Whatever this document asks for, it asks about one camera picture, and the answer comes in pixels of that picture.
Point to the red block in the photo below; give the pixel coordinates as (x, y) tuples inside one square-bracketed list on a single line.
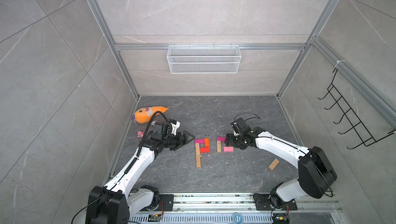
[(204, 150)]

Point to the aluminium rail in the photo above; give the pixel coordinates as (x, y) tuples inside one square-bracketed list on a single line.
[(243, 202)]

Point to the magenta block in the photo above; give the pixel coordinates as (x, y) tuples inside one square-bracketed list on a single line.
[(200, 141), (221, 139)]

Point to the small pink toy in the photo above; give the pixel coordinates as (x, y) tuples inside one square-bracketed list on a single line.
[(140, 133)]

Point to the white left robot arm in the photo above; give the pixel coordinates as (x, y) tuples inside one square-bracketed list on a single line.
[(116, 202)]

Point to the black wire hook rack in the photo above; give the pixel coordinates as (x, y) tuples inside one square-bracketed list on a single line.
[(350, 115)]

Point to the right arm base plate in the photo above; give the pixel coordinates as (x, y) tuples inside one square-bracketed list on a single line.
[(267, 202)]

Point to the white wire basket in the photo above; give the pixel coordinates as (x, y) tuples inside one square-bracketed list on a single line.
[(204, 59)]

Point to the pink block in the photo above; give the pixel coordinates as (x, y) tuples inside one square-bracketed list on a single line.
[(228, 149)]

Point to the orange block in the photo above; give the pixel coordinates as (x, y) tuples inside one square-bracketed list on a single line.
[(206, 142)]

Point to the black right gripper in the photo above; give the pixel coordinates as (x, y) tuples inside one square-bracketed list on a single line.
[(229, 141)]

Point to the orange plush toy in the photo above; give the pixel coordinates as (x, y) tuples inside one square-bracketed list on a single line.
[(143, 115)]

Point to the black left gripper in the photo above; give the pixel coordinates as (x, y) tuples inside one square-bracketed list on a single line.
[(181, 141)]

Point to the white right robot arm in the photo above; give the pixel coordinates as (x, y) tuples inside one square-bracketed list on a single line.
[(315, 172)]

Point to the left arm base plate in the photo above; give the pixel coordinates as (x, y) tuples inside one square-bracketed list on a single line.
[(165, 202)]

